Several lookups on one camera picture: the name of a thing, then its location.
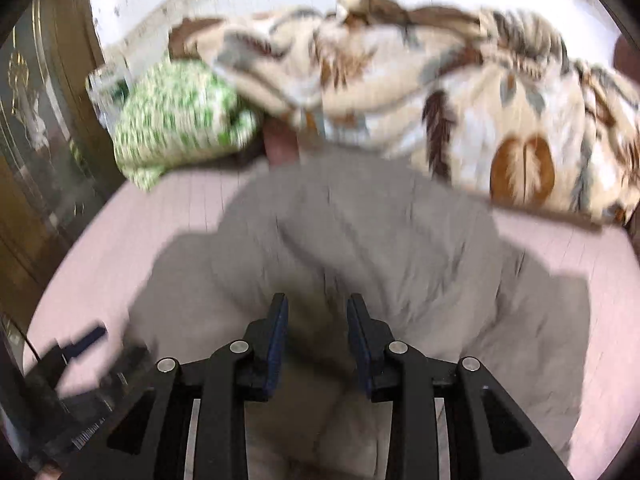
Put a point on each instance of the pink quilted sofa cover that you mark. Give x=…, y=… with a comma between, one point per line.
x=165, y=210

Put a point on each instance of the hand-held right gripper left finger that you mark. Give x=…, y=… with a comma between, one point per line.
x=274, y=345

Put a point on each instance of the brown cloth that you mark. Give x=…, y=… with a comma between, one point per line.
x=190, y=35

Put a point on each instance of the olive quilted jacket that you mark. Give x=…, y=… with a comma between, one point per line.
x=375, y=220

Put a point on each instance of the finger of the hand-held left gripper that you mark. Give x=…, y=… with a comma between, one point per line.
x=89, y=337

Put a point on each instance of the green checked pillow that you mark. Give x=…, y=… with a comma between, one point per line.
x=175, y=115

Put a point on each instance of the clear plastic bag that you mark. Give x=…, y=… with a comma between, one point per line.
x=102, y=92

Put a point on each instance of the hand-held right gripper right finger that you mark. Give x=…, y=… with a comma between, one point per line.
x=362, y=345

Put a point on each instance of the wooden glass-door cabinet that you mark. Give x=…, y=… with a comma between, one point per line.
x=35, y=160

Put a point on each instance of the leaf print blanket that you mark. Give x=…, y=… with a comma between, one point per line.
x=450, y=90

